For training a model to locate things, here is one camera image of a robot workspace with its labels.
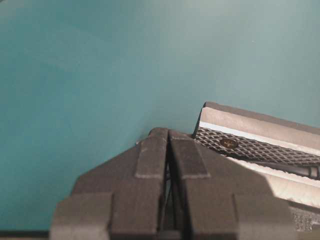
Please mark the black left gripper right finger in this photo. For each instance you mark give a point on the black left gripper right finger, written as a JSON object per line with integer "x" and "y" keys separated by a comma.
{"x": 224, "y": 200}

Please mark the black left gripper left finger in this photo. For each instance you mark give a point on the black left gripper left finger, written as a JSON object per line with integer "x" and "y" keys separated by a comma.
{"x": 121, "y": 199}

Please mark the black metal drill vise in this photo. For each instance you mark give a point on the black metal drill vise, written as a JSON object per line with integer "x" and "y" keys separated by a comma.
{"x": 285, "y": 153}

